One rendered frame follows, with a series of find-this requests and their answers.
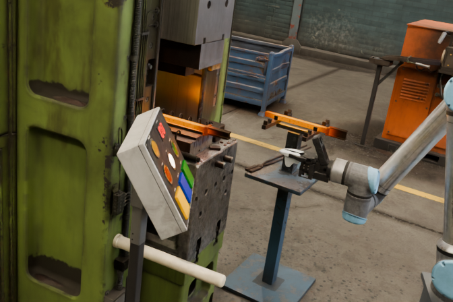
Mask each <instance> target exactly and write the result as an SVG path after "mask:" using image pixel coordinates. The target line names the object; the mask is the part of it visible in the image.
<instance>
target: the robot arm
mask: <svg viewBox="0 0 453 302"><path fill-rule="evenodd" d="M445 135H446V170H445V192H444V234H443V237H442V238H440V239H439V240H438V241H437V247H436V263H435V266H434V267H433V269H432V273H431V284H430V287H431V290H432V291H433V293H434V294H435V295H436V296H437V297H438V298H439V299H441V300H442V301H444V302H453V77H452V78H451V79H450V80H449V81H448V83H447V84H446V86H445V88H444V99H443V101H441V103H440V104H439V105H438V106H437V107H436V108H435V109H434V110H433V111H432V113H431V114H430V115H429V116H428V117H427V118H426V119H425V120H424V122H422V124H420V126H418V128H416V130H415V131H414V132H413V133H412V134H411V135H410V136H409V137H408V138H407V140H406V141H405V142H404V143H403V144H402V145H401V146H400V147H399V148H398V149H397V151H395V153H393V155H391V157H389V159H388V160H387V161H386V162H385V163H384V164H383V165H382V166H381V167H380V169H379V170H378V169H375V168H372V167H368V166H365V165H362V164H357V163H355V162H350V161H347V160H343V159H340V158H336V160H334V159H331V160H329V158H328V154H327V152H326V148H325V145H324V141H323V138H322V136H321V134H317V135H314V137H313V138H312V141H313V145H314V146H315V150H316V152H317V154H316V153H313V152H308V151H306V150H298V149H290V148H284V149H281V150H279V152H280V153H281V154H283V155H284V161H285V165H286V166H287V167H290V166H291V165H292V164H293V163H295V164H299V163H300V162H301V165H300V167H299V175H298V176H299V177H303V176H301V175H304V174H305V173H307V174H306V175H308V178H307V177H303V178H306V179H310V180H312V179H317V180H319V181H323V182H326V183H328V182H329V180H330V181H331V182H334V183H338V184H341V185H345V186H348V189H347V193H346V198H345V202H344V208H343V210H342V217H343V218H344V219H345V220H346V221H347V222H350V223H353V224H365V223H366V220H367V215H368V214H369V213H370V212H371V211H372V210H373V209H374V208H375V207H376V206H377V205H378V204H380V203H381V202H382V201H383V199H384V198H385V197H386V196H387V195H388V194H389V193H390V191H391V190H392V189H393V188H394V187H395V186H396V185H397V184H398V183H399V182H400V181H401V180H402V179H403V177H404V176H405V175H406V174H407V173H408V172H409V171H410V170H411V169H412V168H413V167H414V166H415V165H416V164H417V163H418V162H419V161H420V160H421V159H422V158H423V157H424V156H425V155H426V154H427V153H428V152H429V151H430V150H431V149H432V148H433V147H434V146H435V145H436V144H437V143H438V142H439V141H440V140H441V139H442V138H443V137H444V136H445Z"/></svg>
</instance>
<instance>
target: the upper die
mask: <svg viewBox="0 0 453 302"><path fill-rule="evenodd" d="M223 49H224V39H222V40H217V41H213V42H207V43H203V44H199V45H195V46H194V45H190V44H185V43H181V42H175V41H171V40H166V39H162V38H161V39H160V49H159V58H158V60H159V61H163V62H166V63H171V64H175V65H180V66H184V67H188V68H192V69H197V70H199V69H203V68H206V67H209V66H213V65H216V64H219V63H222V55H223Z"/></svg>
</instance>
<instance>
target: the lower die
mask: <svg viewBox="0 0 453 302"><path fill-rule="evenodd" d="M167 124H168V126H169V127H170V128H171V132H172V134H173V136H174V138H175V134H176V131H177V130H181V136H179V132H178V133H177V141H176V143H177V145H178V147H179V149H180V151H183V152H187V153H190V154H194V155H196V154H198V153H200V152H201V151H203V150H205V149H206V148H208V147H209V145H212V137H213V136H211V135H204V132H203V131H199V130H196V129H192V128H188V127H184V126H182V125H177V124H174V123H170V122H167ZM199 150H200V151H199Z"/></svg>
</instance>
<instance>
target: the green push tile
mask: <svg viewBox="0 0 453 302"><path fill-rule="evenodd" d="M181 170H182V172H183V174H184V176H185V178H186V180H187V182H188V184H189V187H190V189H192V188H193V180H194V178H193V175H192V174H191V171H190V170H189V167H188V165H187V163H186V161H185V160H183V162H182V165H181Z"/></svg>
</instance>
